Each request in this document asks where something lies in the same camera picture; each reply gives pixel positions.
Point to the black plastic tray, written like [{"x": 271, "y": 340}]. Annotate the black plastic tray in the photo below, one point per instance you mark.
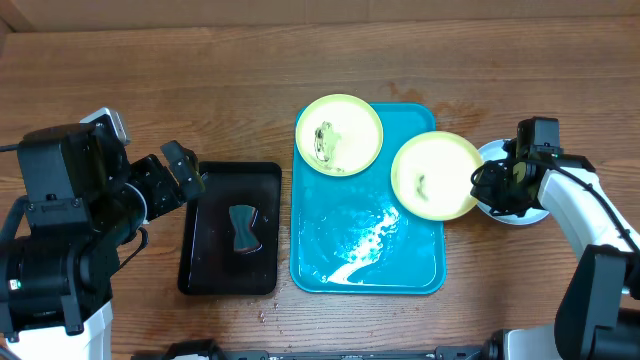
[{"x": 209, "y": 265}]

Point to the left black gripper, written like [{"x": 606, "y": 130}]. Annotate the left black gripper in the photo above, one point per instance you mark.
[{"x": 150, "y": 173}]

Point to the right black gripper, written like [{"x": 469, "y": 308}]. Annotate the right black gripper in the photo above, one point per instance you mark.
[{"x": 483, "y": 192}]

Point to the white plate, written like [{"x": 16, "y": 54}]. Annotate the white plate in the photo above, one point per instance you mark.
[{"x": 494, "y": 151}]

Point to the teal plastic tray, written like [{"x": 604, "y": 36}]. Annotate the teal plastic tray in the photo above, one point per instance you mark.
[{"x": 351, "y": 234}]

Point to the yellow plate with small stain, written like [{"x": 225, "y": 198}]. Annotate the yellow plate with small stain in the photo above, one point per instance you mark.
[{"x": 431, "y": 175}]

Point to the yellow plate with large stain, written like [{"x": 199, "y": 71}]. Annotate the yellow plate with large stain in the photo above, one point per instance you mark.
[{"x": 339, "y": 135}]

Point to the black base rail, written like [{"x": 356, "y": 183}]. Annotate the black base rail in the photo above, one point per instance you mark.
[{"x": 210, "y": 350}]

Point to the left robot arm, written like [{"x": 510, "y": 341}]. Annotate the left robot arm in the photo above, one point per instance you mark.
[{"x": 60, "y": 241}]

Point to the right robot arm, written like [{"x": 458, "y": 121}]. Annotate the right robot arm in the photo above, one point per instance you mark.
[{"x": 590, "y": 323}]

